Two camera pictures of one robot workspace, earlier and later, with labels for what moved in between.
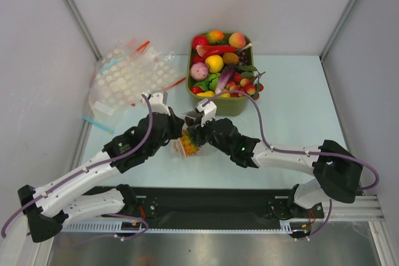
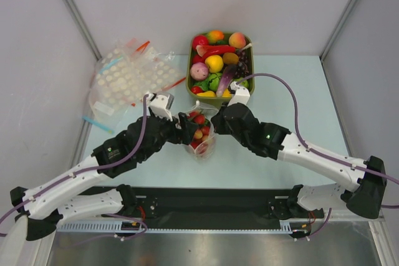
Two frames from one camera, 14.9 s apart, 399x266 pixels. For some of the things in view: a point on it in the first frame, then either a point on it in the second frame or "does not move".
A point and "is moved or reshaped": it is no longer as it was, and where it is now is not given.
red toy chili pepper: x=214 y=50 does not move
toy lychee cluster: x=247 y=80 is moved or reshaped
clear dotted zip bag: x=186 y=146 is moved or reshaped
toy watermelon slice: x=201 y=49 does not move
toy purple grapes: x=243 y=57 does not move
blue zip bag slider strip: x=92 y=122 does not move
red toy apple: x=199 y=40 does not move
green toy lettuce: x=204 y=84 does not move
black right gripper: x=199 y=132 to x=220 y=121
